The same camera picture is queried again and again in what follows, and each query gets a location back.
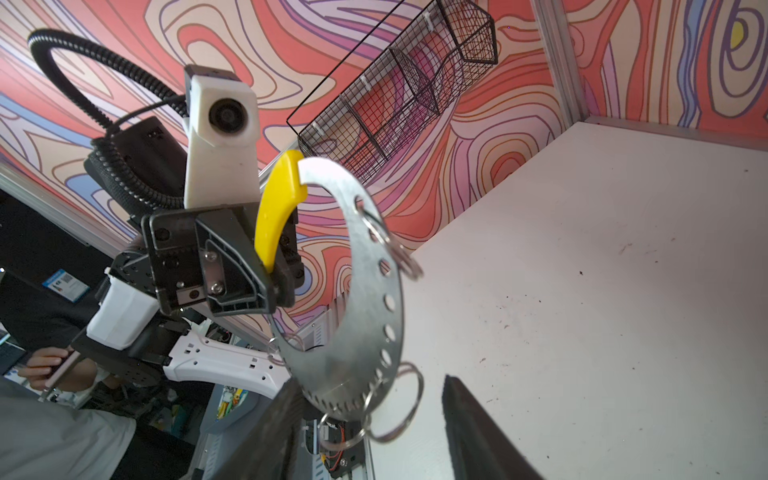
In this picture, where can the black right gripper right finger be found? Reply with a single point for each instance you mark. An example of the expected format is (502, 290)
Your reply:
(478, 447)

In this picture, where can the large keyring with yellow sleeve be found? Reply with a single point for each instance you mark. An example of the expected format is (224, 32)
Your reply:
(351, 375)

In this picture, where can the black wire basket left wall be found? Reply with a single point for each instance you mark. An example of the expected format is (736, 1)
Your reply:
(409, 82)

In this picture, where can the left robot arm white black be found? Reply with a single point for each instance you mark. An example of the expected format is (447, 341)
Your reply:
(143, 169)

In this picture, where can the person hand background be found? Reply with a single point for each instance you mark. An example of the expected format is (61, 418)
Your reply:
(46, 362)

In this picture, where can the person grey shirt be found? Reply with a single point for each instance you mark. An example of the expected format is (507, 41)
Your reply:
(43, 440)

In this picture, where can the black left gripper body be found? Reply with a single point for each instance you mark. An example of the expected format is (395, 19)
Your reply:
(207, 255)

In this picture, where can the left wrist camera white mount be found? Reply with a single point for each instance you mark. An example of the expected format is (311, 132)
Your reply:
(223, 130)

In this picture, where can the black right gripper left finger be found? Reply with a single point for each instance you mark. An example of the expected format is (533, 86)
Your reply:
(271, 449)

